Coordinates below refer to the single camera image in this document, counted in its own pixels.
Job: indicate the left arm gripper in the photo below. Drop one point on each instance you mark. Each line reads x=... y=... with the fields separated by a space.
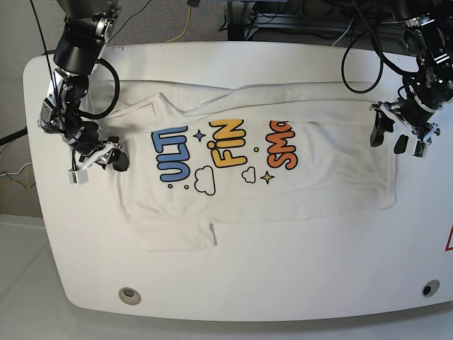
x=407 y=117

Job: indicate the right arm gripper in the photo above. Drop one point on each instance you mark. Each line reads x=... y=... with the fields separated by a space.
x=85 y=140

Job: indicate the white printed T-shirt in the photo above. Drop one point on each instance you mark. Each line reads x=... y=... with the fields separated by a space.
x=202 y=156

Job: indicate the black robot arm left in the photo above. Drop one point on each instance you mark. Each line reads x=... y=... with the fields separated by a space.
x=427 y=89

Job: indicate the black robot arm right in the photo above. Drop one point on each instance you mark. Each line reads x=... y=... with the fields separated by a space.
x=87 y=29

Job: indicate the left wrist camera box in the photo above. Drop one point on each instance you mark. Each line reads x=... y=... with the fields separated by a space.
x=420 y=148

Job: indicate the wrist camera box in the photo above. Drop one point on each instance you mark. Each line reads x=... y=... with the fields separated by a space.
x=420 y=148
x=78 y=177

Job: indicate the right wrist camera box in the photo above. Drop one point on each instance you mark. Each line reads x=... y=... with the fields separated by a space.
x=78 y=177

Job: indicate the left table cable grommet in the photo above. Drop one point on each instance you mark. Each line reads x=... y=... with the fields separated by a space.
x=129 y=296

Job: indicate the table cable grommet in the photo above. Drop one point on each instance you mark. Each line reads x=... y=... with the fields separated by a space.
x=430 y=288
x=129 y=296

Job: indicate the right table cable grommet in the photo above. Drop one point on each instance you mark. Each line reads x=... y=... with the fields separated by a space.
x=430 y=288

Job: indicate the black table base frame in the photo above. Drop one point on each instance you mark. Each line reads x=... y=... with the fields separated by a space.
x=243 y=19

